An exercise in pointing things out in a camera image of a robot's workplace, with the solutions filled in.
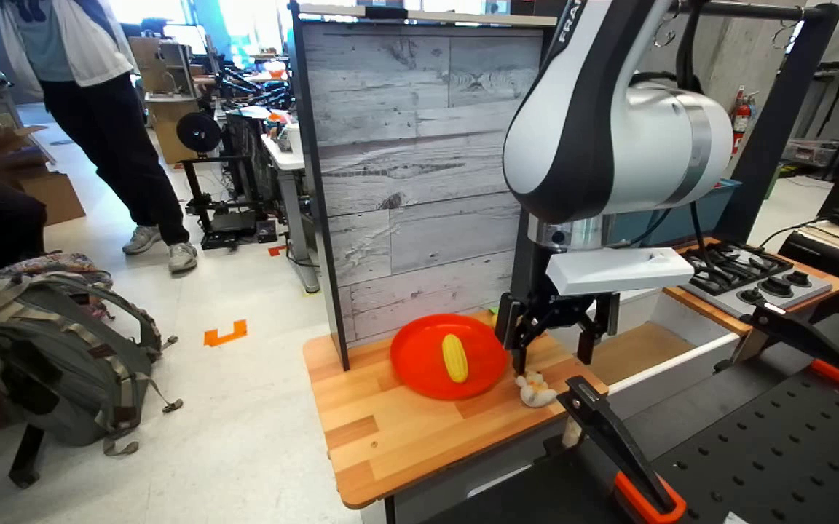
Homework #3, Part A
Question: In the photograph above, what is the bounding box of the yellow toy corn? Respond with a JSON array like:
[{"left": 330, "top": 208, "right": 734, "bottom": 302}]
[{"left": 437, "top": 332, "right": 473, "bottom": 384}]

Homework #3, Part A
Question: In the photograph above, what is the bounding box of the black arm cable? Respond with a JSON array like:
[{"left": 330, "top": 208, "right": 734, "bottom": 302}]
[{"left": 673, "top": 0, "right": 708, "bottom": 97}]

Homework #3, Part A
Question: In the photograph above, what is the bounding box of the light wooden counter board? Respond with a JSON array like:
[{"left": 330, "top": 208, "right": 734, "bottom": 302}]
[{"left": 300, "top": 307, "right": 610, "bottom": 512}]

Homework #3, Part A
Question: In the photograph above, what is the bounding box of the white toy garlic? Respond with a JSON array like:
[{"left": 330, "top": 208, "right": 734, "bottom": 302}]
[{"left": 514, "top": 371, "right": 560, "bottom": 412}]

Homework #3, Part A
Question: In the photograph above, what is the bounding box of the cardboard box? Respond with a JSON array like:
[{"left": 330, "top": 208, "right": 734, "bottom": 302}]
[{"left": 6, "top": 158, "right": 90, "bottom": 228}]

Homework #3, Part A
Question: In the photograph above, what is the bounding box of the grey wood-print backdrop panel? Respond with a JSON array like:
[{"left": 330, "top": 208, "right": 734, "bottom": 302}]
[{"left": 300, "top": 22, "right": 547, "bottom": 348}]

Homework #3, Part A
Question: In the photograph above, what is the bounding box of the person in black trousers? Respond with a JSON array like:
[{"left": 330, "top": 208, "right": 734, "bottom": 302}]
[{"left": 0, "top": 0, "right": 204, "bottom": 276}]

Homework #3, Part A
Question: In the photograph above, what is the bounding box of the orange floor marker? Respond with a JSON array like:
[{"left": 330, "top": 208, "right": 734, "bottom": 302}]
[{"left": 201, "top": 317, "right": 252, "bottom": 349}]

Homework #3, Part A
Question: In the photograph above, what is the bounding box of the black 3D printer frame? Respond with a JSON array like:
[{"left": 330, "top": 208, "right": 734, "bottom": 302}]
[{"left": 182, "top": 113, "right": 284, "bottom": 250}]

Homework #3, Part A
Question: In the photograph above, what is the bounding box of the red fire extinguisher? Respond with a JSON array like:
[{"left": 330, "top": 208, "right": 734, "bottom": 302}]
[{"left": 729, "top": 89, "right": 759, "bottom": 158}]

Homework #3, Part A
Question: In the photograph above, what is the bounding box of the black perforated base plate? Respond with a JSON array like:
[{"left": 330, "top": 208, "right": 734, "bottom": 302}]
[{"left": 651, "top": 365, "right": 839, "bottom": 524}]

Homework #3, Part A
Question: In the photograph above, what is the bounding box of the grey backpack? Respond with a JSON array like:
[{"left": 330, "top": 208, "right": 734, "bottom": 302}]
[{"left": 0, "top": 253, "right": 188, "bottom": 461}]

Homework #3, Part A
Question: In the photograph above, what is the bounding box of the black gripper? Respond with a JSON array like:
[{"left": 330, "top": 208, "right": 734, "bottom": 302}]
[{"left": 492, "top": 288, "right": 625, "bottom": 380}]

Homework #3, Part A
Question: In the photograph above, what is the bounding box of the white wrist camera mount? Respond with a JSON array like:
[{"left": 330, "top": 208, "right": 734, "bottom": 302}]
[{"left": 544, "top": 244, "right": 696, "bottom": 300}]

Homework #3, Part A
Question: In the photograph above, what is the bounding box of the black filament spool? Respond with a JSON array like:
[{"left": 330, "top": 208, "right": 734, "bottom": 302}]
[{"left": 172, "top": 107, "right": 225, "bottom": 158}]

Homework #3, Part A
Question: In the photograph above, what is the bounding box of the white work table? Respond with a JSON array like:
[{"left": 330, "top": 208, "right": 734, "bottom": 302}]
[{"left": 256, "top": 128, "right": 326, "bottom": 294}]

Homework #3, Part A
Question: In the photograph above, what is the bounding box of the toy stove with black grates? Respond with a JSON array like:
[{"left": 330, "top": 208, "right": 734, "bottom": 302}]
[{"left": 677, "top": 240, "right": 836, "bottom": 317}]

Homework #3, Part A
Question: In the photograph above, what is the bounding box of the white toy sink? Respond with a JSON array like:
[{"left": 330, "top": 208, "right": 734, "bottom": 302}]
[{"left": 588, "top": 288, "right": 745, "bottom": 419}]

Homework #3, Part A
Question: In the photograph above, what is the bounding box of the orange plastic plate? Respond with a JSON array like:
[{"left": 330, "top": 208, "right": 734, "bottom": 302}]
[{"left": 389, "top": 311, "right": 514, "bottom": 403}]

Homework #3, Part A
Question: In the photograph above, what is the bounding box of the black clamp with orange handle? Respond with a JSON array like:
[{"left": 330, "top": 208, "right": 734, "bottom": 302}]
[
  {"left": 558, "top": 377, "right": 692, "bottom": 524},
  {"left": 729, "top": 300, "right": 839, "bottom": 396}
]

